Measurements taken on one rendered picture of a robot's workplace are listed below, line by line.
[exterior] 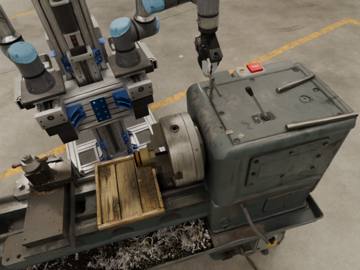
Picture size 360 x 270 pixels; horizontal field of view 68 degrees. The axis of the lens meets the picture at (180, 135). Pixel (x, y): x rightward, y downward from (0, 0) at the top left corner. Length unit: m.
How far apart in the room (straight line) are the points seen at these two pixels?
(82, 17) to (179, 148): 0.94
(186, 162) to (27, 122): 2.62
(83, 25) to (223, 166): 1.09
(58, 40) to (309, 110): 1.31
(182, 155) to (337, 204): 1.70
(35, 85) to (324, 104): 1.37
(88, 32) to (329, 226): 2.12
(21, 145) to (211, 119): 2.46
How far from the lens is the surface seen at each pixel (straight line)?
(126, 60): 1.56
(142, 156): 1.14
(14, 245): 1.41
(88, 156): 2.46
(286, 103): 1.18
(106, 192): 1.37
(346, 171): 2.72
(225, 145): 0.98
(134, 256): 1.53
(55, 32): 1.66
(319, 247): 2.28
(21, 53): 1.51
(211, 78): 1.08
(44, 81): 1.57
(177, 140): 1.04
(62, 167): 1.36
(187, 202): 1.29
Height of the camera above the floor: 2.01
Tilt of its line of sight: 48 degrees down
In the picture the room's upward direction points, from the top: 6 degrees counter-clockwise
